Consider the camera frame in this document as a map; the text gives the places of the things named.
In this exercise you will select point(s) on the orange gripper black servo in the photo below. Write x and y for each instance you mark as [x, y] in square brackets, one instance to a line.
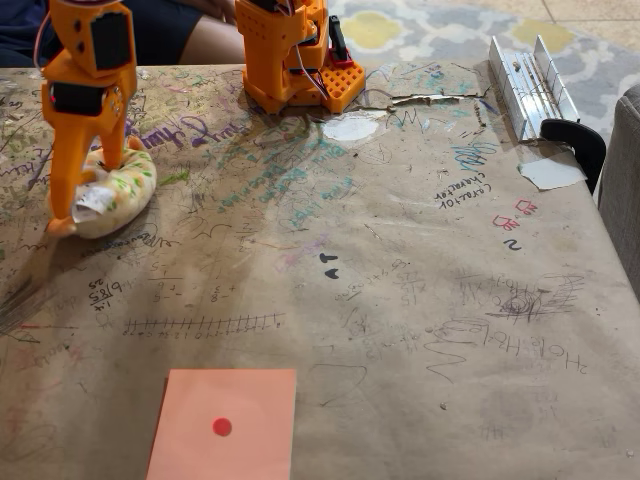
[76, 125]

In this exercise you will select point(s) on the yellow white cat plush toy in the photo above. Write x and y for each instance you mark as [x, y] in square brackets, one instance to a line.
[130, 187]

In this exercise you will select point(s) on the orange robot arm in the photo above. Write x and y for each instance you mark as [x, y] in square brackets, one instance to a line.
[270, 50]

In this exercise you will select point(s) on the small red round object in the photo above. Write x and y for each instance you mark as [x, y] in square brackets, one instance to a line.
[222, 426]

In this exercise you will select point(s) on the person in dark shorts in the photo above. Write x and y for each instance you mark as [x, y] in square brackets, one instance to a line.
[165, 30]

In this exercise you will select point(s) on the small black red clamp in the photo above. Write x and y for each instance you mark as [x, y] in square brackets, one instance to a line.
[339, 42]

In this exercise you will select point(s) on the pink paper sheet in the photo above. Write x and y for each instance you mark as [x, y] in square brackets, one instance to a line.
[225, 400]

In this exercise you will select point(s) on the scribbled brown paper table cover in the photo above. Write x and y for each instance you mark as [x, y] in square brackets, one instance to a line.
[350, 310]

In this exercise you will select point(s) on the grey yellow patterned rug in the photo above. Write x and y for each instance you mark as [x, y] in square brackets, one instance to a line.
[440, 30]

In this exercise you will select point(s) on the white tape piece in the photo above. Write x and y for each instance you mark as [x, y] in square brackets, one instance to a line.
[550, 175]

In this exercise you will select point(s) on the large black clamp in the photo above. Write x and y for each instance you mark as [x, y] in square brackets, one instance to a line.
[575, 135]

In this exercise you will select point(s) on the grey upholstered seat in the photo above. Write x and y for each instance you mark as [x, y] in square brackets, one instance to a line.
[622, 200]

